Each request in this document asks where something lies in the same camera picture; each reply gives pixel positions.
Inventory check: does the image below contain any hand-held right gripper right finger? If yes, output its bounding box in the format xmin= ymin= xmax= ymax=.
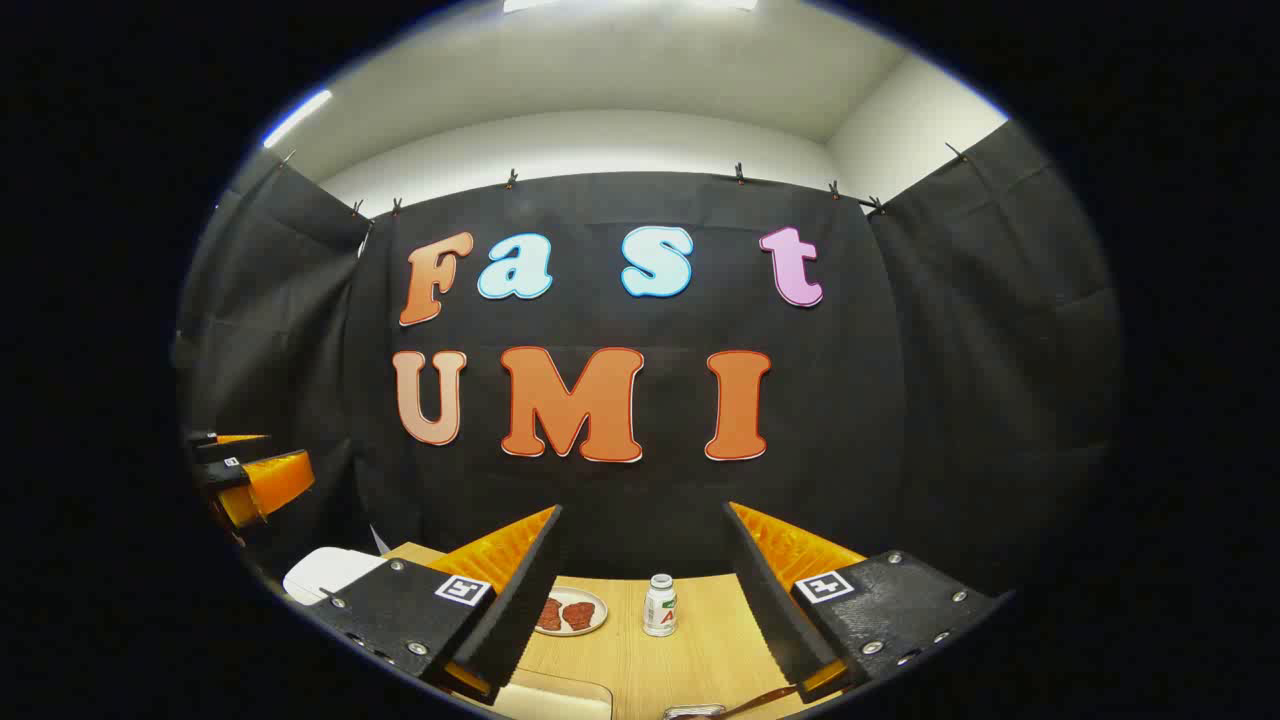
xmin=722 ymin=502 xmax=1011 ymax=701

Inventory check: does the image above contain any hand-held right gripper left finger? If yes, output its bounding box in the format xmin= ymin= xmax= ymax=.
xmin=305 ymin=505 xmax=563 ymax=706

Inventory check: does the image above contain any brown wooden spoon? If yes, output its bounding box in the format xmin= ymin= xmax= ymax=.
xmin=720 ymin=685 xmax=801 ymax=719

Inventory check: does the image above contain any white rice cooker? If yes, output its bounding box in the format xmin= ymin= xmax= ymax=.
xmin=283 ymin=548 xmax=391 ymax=606

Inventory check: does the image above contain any clear rice tray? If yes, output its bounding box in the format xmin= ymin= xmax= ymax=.
xmin=495 ymin=668 xmax=614 ymax=720

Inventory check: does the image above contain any white round plate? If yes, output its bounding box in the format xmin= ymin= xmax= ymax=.
xmin=535 ymin=586 xmax=609 ymax=637

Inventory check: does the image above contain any white drink bottle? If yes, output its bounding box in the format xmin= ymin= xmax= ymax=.
xmin=643 ymin=574 xmax=679 ymax=638

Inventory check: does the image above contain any black backdrop cloth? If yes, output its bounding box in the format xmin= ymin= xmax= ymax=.
xmin=175 ymin=120 xmax=1126 ymax=601

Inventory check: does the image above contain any ceiling light panel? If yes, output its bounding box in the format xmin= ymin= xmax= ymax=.
xmin=500 ymin=0 xmax=759 ymax=13
xmin=262 ymin=88 xmax=333 ymax=149

